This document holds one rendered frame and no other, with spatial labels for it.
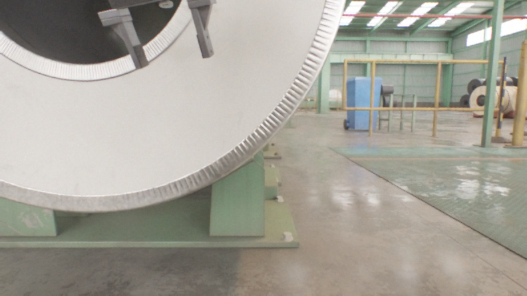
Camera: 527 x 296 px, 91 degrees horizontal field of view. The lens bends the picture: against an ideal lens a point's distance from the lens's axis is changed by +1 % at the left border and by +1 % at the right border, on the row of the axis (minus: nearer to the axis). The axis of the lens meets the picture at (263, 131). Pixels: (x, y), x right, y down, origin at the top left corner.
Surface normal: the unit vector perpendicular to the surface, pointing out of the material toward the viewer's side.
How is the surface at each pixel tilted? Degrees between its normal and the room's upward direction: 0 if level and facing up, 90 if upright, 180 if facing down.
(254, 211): 90
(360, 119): 93
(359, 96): 93
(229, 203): 90
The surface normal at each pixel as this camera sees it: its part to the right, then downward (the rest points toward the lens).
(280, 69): 0.01, 0.10
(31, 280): 0.00, -1.00
